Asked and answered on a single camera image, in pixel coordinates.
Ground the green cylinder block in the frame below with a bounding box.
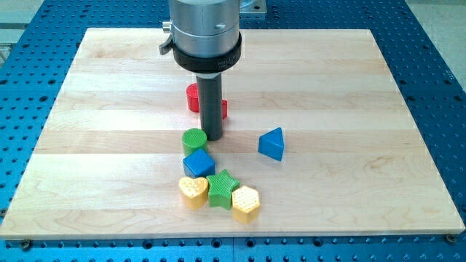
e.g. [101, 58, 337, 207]
[181, 128, 208, 156]

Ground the yellow hexagon block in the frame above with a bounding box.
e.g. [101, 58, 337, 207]
[232, 186, 261, 223]

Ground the blue triangle block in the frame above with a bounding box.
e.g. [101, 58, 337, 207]
[258, 127, 285, 162]

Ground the wooden board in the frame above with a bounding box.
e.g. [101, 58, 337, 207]
[1, 28, 465, 240]

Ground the clear acrylic bracket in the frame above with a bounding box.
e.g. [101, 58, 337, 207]
[240, 0, 267, 15]

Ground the red block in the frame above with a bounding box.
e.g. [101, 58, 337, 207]
[186, 83, 228, 119]

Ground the blue cube block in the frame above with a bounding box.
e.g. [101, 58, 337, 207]
[183, 149, 216, 178]

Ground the green star block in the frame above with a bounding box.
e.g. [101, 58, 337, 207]
[206, 169, 240, 210]

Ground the yellow heart block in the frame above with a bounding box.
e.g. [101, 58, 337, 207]
[178, 176, 209, 210]

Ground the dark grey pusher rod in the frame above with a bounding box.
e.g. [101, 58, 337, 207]
[196, 73, 223, 140]

